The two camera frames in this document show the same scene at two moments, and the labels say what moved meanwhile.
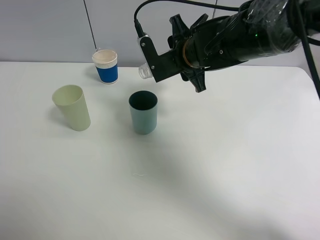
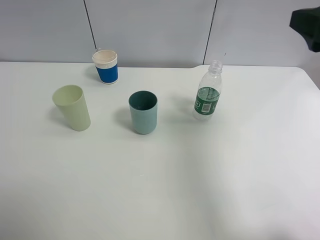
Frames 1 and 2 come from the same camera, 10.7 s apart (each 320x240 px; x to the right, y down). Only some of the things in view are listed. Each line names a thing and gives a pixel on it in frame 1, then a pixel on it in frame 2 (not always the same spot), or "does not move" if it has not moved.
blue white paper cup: (106, 63) does not move
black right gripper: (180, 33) → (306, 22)
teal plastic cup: (143, 106) does not move
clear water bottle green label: (144, 71) → (208, 93)
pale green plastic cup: (71, 99) does not move
